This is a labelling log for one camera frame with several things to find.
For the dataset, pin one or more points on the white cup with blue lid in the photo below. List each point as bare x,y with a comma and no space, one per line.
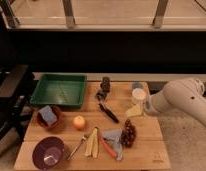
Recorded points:
138,93

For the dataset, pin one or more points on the dark red grape bunch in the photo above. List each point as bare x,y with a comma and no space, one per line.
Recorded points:
128,135

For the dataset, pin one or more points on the wooden board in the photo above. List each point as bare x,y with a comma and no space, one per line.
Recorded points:
148,153

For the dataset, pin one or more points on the black chair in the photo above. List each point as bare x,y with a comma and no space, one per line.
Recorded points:
15,90

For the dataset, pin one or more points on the dark pepper grinder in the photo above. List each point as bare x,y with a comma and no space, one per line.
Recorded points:
105,88

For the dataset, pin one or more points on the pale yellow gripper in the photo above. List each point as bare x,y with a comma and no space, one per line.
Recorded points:
134,111

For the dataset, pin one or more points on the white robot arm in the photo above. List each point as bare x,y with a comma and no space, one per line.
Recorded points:
183,94

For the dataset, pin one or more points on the purple bowl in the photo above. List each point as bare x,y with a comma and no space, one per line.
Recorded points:
48,153

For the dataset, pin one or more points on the black handled utensil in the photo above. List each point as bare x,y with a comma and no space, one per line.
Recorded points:
109,113

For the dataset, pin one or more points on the orange round fruit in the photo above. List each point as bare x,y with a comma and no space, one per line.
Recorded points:
79,122

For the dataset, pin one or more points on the orange red pepper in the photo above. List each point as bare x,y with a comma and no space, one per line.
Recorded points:
110,151

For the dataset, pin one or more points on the green plastic tray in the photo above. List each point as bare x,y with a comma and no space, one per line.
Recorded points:
60,90

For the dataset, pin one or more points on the blue sponge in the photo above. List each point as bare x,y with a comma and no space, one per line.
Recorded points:
48,116

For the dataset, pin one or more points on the metal fork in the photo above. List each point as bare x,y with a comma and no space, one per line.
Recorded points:
82,140

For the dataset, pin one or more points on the brown ceramic bowl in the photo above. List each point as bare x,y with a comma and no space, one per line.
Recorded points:
43,124

